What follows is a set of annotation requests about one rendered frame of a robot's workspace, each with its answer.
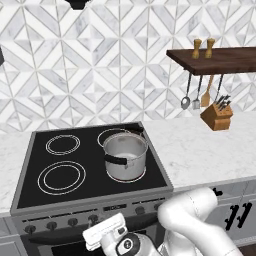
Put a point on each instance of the hanging metal ladle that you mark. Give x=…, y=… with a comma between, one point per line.
x=185, y=102

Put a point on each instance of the wooden salt shaker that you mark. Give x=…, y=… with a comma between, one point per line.
x=196, y=49

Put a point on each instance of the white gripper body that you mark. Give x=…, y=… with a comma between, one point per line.
x=101, y=230

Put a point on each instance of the grey drawer front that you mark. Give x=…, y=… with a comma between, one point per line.
x=230, y=191

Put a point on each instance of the black and grey stove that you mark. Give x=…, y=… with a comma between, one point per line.
x=90, y=173

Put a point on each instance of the hanging wooden spatula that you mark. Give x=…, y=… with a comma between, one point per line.
x=205, y=98

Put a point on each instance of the wooden knife block with knives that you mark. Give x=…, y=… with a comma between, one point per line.
x=217, y=116

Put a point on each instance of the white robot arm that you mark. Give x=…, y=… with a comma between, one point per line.
x=186, y=216

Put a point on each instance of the black range hood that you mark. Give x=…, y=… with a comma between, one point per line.
x=78, y=3

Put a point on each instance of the dark wooden wall shelf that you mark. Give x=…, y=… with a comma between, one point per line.
x=220, y=60

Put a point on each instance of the black appliance edge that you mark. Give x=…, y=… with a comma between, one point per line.
x=1, y=56

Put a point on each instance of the hanging metal spatula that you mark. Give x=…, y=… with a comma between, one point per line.
x=196, y=103

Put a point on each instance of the grey cupboard run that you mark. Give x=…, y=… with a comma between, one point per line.
x=8, y=240

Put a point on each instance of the black stove knob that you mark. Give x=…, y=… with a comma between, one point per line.
x=157, y=206
x=140, y=210
x=51, y=225
x=72, y=222
x=93, y=218
x=30, y=229

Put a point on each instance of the grey cupboard door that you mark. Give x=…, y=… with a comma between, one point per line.
x=250, y=220
x=225, y=213

